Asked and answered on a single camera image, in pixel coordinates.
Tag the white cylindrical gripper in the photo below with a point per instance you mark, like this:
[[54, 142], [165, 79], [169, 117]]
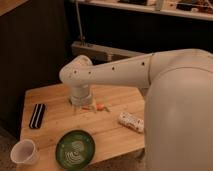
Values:
[[81, 95]]

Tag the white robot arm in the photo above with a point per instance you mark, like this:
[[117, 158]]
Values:
[[178, 113]]

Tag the white ceramic cup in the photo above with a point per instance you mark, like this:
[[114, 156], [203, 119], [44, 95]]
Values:
[[24, 152]]

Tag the green patterned plate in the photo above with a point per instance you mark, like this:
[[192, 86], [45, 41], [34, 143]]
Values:
[[75, 150]]

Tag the wooden table top board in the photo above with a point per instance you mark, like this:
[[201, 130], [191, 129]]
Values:
[[111, 138]]

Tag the grey vertical pole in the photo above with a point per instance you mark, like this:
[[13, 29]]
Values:
[[79, 23]]

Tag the upper wooden shelf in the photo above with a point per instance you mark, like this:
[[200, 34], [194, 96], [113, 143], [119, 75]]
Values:
[[195, 9]]

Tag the grey metal shelf rail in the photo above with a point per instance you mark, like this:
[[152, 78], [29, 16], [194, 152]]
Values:
[[102, 53]]

